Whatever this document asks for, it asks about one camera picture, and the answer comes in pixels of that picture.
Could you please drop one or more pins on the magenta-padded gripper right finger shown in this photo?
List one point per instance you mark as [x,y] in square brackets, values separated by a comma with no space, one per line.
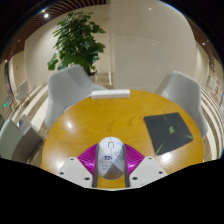
[145,168]

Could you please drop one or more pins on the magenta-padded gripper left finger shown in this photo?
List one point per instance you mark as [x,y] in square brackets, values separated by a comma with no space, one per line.
[78,168]

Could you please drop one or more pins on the white cartoon-print computer mouse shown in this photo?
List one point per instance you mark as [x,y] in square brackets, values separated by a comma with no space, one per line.
[111,156]

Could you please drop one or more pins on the black mouse pad green lines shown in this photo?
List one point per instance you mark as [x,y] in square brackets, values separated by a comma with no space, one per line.
[168,131]

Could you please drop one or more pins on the grey shell chair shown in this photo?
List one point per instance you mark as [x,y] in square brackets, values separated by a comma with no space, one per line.
[185,95]
[22,90]
[66,91]
[16,143]

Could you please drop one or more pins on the red white sign board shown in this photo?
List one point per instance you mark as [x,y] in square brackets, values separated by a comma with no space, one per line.
[216,88]

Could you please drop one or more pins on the green leafy potted plant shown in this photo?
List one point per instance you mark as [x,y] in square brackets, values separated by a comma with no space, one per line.
[78,40]

